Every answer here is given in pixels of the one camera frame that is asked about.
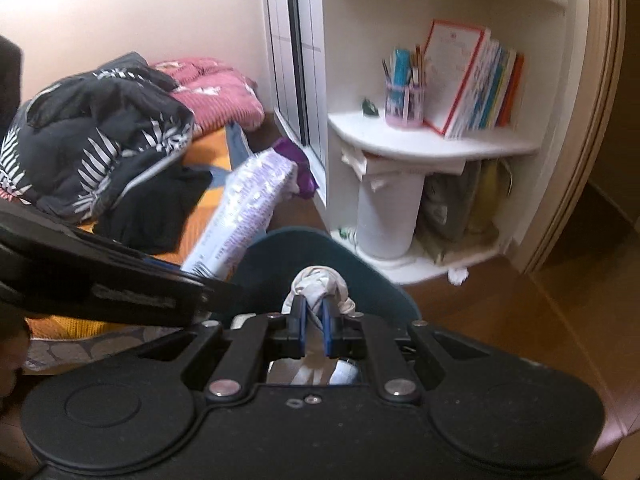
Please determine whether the white tissue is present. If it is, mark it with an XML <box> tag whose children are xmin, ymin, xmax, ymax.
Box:
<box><xmin>278</xmin><ymin>266</ymin><xmax>358</xmax><ymax>386</ymax></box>

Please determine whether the white christmas snack wrapper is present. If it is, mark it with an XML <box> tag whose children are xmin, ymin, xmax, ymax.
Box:
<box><xmin>181</xmin><ymin>148</ymin><xmax>298</xmax><ymax>280</ymax></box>

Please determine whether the dark green deer trash bin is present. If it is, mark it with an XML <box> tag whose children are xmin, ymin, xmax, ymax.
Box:
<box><xmin>209</xmin><ymin>225</ymin><xmax>424</xmax><ymax>386</ymax></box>

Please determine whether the person's left hand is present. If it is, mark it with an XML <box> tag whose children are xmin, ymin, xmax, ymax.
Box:
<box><xmin>0</xmin><ymin>304</ymin><xmax>30</xmax><ymax>400</ymax></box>

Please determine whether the black garment on bed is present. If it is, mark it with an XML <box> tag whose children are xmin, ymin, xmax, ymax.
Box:
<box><xmin>92</xmin><ymin>162</ymin><xmax>213</xmax><ymax>255</ymax></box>

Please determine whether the black leaf-print duvet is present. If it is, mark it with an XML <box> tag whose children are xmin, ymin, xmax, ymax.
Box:
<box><xmin>1</xmin><ymin>52</ymin><xmax>194</xmax><ymax>224</ymax></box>

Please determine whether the white cylinder bin under shelf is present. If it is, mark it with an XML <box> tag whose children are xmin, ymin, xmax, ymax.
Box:
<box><xmin>356</xmin><ymin>172</ymin><xmax>425</xmax><ymax>260</ymax></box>

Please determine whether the purple cloth on floor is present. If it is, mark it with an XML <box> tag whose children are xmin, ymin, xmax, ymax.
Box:
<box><xmin>271</xmin><ymin>138</ymin><xmax>319</xmax><ymax>200</ymax></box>

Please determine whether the stack of papers under shelf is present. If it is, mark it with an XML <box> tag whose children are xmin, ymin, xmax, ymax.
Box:
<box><xmin>341</xmin><ymin>145</ymin><xmax>465</xmax><ymax>182</ymax></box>

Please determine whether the yellow bag under shelf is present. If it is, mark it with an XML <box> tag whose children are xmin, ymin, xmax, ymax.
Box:
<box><xmin>466</xmin><ymin>158</ymin><xmax>513</xmax><ymax>234</ymax></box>

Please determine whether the pink striped blanket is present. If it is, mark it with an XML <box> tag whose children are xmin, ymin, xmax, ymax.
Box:
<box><xmin>153</xmin><ymin>58</ymin><xmax>265</xmax><ymax>140</ymax></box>

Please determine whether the pink pen holder with pens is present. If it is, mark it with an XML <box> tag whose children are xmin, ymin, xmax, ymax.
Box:
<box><xmin>382</xmin><ymin>44</ymin><xmax>426</xmax><ymax>129</ymax></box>

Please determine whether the row of colourful books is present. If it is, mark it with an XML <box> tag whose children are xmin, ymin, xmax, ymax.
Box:
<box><xmin>445</xmin><ymin>38</ymin><xmax>525</xmax><ymax>139</ymax></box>

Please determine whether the white corner bookshelf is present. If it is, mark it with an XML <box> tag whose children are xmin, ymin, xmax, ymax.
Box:
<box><xmin>321</xmin><ymin>0</ymin><xmax>590</xmax><ymax>284</ymax></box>

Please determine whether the white sliding wardrobe door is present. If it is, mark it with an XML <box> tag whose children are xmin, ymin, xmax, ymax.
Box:
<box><xmin>265</xmin><ymin>0</ymin><xmax>328</xmax><ymax>204</ymax></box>

